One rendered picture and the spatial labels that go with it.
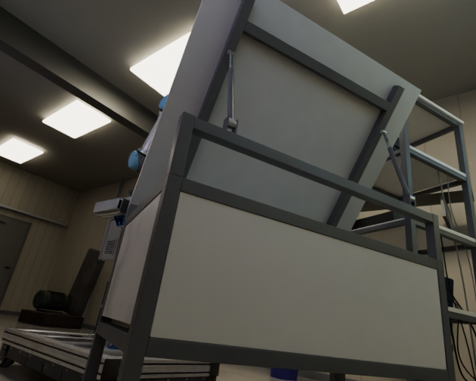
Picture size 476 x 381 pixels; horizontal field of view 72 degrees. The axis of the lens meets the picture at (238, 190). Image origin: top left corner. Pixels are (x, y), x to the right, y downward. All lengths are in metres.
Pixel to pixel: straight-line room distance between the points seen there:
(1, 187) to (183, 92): 8.65
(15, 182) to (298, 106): 8.91
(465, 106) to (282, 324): 4.18
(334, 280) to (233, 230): 0.38
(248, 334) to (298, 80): 1.09
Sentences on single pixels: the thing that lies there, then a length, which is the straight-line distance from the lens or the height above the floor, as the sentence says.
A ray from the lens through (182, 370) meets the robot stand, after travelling 2.18.
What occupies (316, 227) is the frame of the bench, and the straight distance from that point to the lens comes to 1.11.
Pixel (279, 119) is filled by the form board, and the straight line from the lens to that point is 1.55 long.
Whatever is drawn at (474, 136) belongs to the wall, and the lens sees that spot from 4.63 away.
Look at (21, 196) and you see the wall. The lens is 9.93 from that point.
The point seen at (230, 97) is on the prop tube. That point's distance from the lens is 1.15.
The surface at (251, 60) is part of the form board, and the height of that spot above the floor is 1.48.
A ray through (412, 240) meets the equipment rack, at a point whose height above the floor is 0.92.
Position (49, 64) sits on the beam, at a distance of 4.89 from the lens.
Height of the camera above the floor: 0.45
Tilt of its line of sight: 22 degrees up
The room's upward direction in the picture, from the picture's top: 8 degrees clockwise
